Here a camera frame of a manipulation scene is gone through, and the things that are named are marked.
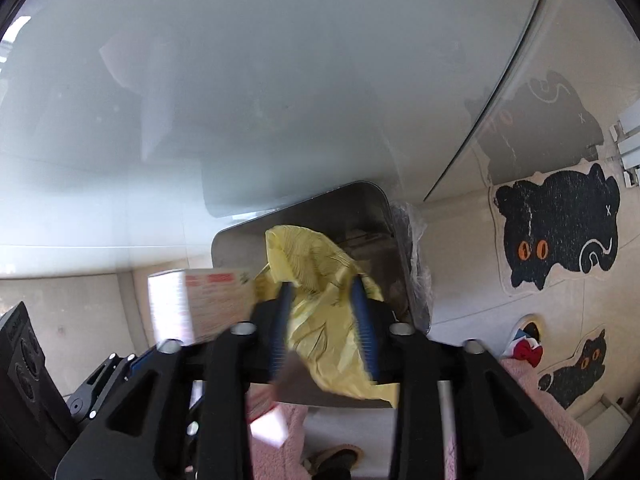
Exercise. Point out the white red printed carton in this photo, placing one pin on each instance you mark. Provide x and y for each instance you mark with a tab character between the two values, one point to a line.
195	305

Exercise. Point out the right slipper with red bow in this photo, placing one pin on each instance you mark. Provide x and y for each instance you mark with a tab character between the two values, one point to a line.
524	343

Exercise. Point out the grey metal trash bin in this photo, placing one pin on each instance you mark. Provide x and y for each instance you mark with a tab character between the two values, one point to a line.
384	237

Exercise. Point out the white cabinet door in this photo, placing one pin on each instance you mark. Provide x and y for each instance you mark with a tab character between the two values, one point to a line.
132	131

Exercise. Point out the pink fleece right leg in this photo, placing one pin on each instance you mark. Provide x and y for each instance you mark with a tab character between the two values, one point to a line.
506	428

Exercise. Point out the pink fleece leg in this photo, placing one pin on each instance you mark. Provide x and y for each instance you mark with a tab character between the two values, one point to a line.
506	428
277	442

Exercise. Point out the large black cat floor mat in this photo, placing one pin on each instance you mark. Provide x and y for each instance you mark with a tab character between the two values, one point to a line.
565	221

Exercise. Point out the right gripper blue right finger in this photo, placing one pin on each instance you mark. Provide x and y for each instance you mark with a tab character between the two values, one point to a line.
366	327

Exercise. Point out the pink fleece left leg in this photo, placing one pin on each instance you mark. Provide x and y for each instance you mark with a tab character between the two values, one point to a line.
277	442

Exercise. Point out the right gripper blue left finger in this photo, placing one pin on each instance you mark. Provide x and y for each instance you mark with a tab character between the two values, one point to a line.
278	332

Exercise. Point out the small black cat floor mat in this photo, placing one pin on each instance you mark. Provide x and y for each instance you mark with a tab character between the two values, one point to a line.
567	381

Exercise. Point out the yellow paper wrapper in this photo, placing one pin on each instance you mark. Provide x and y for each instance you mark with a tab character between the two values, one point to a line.
321	327

